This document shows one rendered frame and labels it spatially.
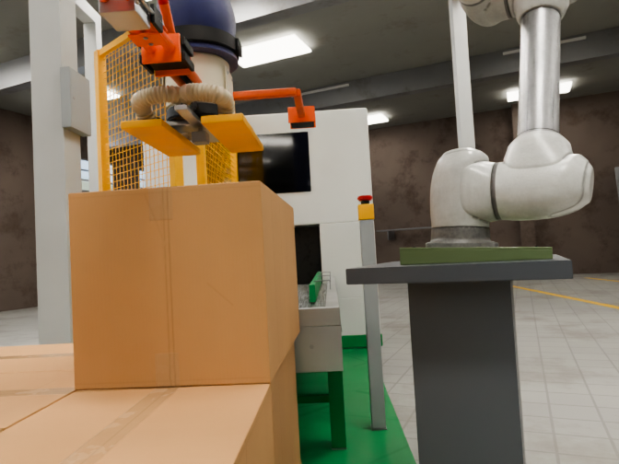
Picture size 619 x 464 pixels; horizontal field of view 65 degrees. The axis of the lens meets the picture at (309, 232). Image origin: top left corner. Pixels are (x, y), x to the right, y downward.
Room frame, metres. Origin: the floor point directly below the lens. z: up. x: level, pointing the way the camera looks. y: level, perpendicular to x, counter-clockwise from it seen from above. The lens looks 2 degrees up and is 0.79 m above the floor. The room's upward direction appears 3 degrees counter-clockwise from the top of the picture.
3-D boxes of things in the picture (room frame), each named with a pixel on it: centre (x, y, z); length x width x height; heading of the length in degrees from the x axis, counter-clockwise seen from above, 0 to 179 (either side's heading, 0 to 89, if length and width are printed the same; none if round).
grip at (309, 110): (1.57, 0.00, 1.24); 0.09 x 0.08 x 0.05; 88
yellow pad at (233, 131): (1.27, 0.18, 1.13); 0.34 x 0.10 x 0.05; 178
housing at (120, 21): (0.81, 0.29, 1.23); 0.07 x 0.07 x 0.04; 88
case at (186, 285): (1.27, 0.27, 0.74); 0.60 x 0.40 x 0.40; 176
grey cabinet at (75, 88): (2.42, 1.14, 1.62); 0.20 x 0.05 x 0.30; 178
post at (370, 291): (2.20, -0.26, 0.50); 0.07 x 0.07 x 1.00; 88
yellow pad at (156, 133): (1.28, 0.37, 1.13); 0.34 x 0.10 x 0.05; 178
